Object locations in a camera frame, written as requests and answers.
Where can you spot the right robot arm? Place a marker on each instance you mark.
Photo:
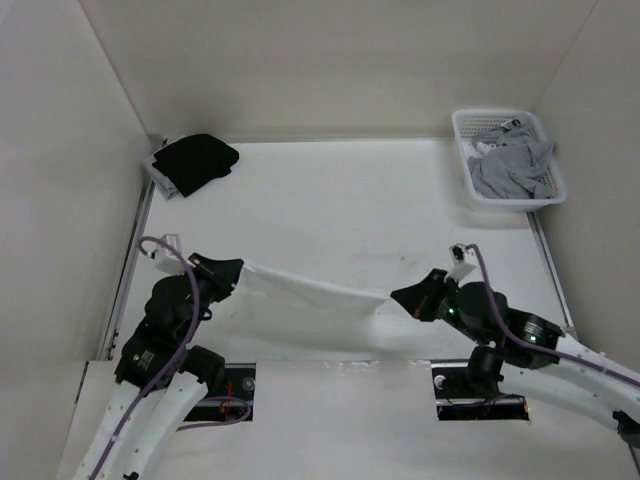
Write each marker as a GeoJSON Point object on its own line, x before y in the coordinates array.
{"type": "Point", "coordinates": [519, 354]}

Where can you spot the white plastic basket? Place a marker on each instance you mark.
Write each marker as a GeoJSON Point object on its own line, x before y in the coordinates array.
{"type": "Point", "coordinates": [469, 122]}

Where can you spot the metal table rail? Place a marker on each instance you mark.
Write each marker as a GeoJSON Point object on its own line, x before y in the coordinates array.
{"type": "Point", "coordinates": [550, 268]}
{"type": "Point", "coordinates": [119, 242]}

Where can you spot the grey tank top in basket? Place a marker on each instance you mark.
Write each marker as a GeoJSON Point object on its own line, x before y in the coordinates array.
{"type": "Point", "coordinates": [512, 163]}

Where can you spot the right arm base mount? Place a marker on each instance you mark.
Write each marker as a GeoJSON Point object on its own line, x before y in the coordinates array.
{"type": "Point", "coordinates": [457, 399]}

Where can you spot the folded black tank top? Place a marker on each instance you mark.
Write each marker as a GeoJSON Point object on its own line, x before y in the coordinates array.
{"type": "Point", "coordinates": [195, 160]}

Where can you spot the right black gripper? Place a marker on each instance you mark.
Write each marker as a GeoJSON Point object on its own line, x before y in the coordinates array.
{"type": "Point", "coordinates": [418, 298]}

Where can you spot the left metal table rail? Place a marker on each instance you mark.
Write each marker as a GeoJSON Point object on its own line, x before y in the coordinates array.
{"type": "Point", "coordinates": [119, 242]}

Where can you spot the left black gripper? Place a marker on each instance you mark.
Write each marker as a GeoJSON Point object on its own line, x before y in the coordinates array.
{"type": "Point", "coordinates": [223, 273]}

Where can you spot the folded grey tank top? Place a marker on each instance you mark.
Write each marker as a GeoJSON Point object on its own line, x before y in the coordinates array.
{"type": "Point", "coordinates": [165, 186]}

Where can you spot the white tank top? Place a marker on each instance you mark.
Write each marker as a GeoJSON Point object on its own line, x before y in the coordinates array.
{"type": "Point", "coordinates": [277, 315]}

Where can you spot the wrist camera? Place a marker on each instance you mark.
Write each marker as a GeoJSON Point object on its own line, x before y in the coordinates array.
{"type": "Point", "coordinates": [164, 259]}
{"type": "Point", "coordinates": [464, 263]}

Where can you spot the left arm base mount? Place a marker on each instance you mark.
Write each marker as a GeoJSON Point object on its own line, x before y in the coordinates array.
{"type": "Point", "coordinates": [232, 398]}

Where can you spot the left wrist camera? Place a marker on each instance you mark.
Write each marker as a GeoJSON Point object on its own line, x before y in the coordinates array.
{"type": "Point", "coordinates": [164, 259]}

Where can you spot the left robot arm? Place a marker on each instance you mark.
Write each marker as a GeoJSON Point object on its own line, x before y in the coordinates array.
{"type": "Point", "coordinates": [160, 376]}

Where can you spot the right metal table rail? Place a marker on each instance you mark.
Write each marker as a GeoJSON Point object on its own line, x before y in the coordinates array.
{"type": "Point", "coordinates": [550, 268]}

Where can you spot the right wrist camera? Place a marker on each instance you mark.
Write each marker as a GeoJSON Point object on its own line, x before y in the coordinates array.
{"type": "Point", "coordinates": [464, 263]}

